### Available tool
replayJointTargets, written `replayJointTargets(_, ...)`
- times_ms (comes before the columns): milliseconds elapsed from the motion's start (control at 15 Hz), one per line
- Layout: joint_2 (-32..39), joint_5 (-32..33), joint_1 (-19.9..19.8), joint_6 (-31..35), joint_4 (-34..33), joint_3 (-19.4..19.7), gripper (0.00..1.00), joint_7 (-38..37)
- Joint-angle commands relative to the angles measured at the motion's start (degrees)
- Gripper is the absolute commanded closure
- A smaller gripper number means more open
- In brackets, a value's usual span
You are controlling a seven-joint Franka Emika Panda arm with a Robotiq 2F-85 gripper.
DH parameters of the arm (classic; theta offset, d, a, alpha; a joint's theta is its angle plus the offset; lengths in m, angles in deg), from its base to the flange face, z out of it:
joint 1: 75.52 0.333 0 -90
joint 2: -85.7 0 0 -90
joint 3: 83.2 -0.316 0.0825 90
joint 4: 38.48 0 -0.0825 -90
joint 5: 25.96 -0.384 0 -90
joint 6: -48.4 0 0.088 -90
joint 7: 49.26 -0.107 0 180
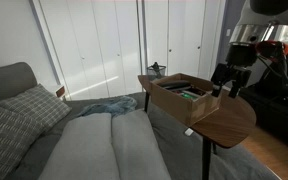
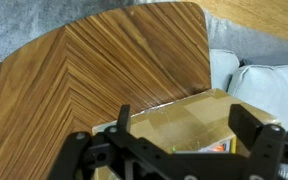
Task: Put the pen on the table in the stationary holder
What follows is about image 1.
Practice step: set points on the black flat item in box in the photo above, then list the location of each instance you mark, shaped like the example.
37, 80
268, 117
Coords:
175, 84

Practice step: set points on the black cabinet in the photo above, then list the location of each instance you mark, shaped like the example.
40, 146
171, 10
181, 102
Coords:
277, 113

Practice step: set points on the small grey plaid pillow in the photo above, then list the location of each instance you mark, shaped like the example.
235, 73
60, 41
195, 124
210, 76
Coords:
34, 105

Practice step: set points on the light grey seat cushion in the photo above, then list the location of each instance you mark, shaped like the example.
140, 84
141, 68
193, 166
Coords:
135, 143
84, 148

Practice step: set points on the white tag under table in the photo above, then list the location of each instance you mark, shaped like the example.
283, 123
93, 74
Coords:
189, 132

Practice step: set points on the green item in box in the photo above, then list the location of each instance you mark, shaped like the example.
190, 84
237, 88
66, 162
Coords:
187, 96

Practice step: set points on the white light switch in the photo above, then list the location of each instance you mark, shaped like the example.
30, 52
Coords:
228, 32

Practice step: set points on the dark red item in box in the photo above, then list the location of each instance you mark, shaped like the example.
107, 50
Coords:
197, 90

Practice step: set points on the black mesh stationery holder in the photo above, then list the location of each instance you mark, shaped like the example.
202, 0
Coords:
156, 71

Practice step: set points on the large grey plaid pillow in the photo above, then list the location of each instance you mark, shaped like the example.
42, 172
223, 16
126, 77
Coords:
4, 140

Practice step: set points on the blue crumpled cloth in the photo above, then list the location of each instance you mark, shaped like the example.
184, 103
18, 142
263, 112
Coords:
112, 105

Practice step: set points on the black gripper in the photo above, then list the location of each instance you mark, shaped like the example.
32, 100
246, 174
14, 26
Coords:
241, 55

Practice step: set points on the wooden side table black legs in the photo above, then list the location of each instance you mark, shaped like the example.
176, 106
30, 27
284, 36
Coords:
227, 121

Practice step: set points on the small wooden nightstand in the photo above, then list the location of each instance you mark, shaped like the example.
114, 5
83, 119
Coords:
60, 91

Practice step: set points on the brown cardboard box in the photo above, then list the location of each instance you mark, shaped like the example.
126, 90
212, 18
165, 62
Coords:
184, 98

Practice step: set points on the white closet doors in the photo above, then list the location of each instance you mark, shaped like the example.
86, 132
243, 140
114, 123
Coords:
130, 43

